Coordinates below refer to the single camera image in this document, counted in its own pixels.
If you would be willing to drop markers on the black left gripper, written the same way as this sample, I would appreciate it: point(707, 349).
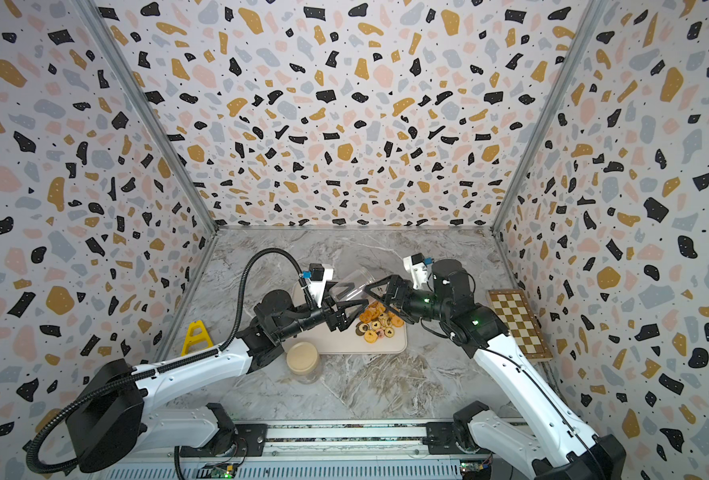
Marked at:
point(335, 321)

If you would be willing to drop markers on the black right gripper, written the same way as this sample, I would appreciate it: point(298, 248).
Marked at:
point(398, 285)

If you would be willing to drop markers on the yellow flower cookie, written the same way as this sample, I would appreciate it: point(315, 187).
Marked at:
point(370, 336)

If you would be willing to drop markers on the jar with beige lid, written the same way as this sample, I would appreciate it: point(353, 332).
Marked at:
point(303, 360)

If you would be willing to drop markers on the clear plastic cookie jar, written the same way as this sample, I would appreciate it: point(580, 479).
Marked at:
point(351, 287)

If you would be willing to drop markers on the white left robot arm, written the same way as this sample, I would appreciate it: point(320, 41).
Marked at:
point(123, 411)

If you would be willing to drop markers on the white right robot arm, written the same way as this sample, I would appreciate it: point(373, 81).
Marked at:
point(559, 445)

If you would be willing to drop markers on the beige plastic tray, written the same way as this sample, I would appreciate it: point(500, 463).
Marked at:
point(347, 342)

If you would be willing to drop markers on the wooden chessboard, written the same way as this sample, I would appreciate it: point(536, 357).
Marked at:
point(511, 306)

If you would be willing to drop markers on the yellow plastic triangle toy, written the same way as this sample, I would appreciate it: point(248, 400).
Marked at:
point(197, 338)

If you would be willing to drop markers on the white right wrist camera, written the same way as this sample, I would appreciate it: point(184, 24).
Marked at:
point(419, 269)

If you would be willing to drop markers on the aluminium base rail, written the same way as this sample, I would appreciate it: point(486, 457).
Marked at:
point(348, 449)

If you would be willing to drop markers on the metal corner post right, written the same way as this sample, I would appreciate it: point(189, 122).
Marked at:
point(587, 24)

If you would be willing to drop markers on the metal corner post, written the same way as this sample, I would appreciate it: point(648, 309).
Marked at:
point(587, 24)
point(90, 16)

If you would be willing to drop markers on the metal corner post left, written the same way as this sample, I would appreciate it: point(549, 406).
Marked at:
point(90, 16)

